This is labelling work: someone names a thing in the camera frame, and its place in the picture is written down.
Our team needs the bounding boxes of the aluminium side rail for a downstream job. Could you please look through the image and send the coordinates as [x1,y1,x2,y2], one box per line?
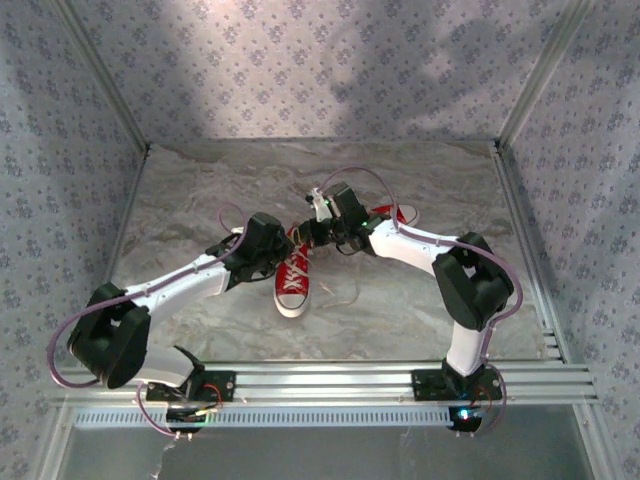
[492,139,571,364]
[102,144,151,286]

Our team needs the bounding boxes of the aluminium mounting rail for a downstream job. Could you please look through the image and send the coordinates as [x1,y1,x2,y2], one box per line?
[49,359,600,407]

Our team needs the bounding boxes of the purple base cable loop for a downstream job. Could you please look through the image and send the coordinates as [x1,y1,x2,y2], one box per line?
[454,362,509,439]
[135,383,196,441]

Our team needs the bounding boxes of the slotted grey cable duct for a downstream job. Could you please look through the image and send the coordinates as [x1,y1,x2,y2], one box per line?
[73,407,454,429]

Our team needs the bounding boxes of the black controller board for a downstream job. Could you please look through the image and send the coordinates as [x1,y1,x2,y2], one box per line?
[165,405,209,434]
[448,405,485,434]

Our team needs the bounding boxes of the white shoelace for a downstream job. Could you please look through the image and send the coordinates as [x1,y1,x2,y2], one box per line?
[282,234,314,295]
[319,249,362,310]

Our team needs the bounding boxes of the red canvas sneaker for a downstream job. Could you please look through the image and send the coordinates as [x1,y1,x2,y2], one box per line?
[369,203,420,227]
[273,224,312,319]

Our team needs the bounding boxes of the grey metal panel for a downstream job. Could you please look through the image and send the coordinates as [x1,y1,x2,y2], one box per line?
[64,424,596,480]

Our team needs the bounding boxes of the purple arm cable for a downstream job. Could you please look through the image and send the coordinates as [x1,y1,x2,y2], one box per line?
[47,202,251,389]
[319,166,525,364]

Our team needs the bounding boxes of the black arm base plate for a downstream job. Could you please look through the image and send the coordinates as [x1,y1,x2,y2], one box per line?
[411,368,504,402]
[145,370,237,404]

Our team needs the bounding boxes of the aluminium frame post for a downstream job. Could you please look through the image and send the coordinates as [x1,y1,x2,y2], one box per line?
[494,0,599,151]

